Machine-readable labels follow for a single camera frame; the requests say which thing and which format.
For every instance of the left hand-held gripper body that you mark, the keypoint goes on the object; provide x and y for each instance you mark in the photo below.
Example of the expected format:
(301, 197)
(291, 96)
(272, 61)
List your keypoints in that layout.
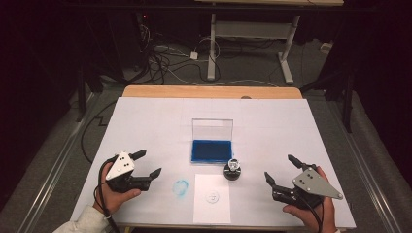
(120, 166)

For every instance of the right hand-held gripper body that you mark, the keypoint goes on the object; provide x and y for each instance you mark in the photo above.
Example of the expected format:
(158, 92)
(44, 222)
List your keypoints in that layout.
(312, 184)

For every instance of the black round stamp cap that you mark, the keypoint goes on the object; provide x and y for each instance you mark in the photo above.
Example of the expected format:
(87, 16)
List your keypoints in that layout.
(232, 175)

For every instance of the blue ink pad clear lid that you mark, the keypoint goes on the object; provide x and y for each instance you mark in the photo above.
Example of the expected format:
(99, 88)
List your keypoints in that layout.
(210, 151)

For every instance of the person's left hand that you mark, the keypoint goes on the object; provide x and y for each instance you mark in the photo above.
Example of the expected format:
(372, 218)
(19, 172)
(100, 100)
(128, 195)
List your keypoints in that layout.
(111, 200)

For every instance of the person's right hand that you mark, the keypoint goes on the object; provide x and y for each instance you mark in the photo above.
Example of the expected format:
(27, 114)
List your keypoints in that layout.
(312, 220)

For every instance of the white table cover board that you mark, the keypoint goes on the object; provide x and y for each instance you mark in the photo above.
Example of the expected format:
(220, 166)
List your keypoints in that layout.
(155, 129)

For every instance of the white paper sheet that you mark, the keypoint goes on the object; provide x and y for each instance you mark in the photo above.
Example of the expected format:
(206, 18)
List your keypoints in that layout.
(204, 210)

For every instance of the wooden table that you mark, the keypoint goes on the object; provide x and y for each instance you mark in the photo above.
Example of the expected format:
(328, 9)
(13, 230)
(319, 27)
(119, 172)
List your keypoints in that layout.
(194, 92)

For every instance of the white power adapter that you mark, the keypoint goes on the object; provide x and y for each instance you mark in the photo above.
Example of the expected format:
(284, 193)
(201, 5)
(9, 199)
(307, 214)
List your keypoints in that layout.
(194, 55)

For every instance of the white box on floor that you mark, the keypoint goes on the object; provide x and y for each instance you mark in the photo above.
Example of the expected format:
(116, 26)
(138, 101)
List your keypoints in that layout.
(326, 48)

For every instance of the metal floor rail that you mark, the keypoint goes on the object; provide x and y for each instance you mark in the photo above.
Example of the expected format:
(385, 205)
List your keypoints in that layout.
(366, 181)
(55, 174)

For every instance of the white metal desk frame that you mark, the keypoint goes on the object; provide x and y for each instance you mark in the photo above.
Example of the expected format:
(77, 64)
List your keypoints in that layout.
(212, 48)

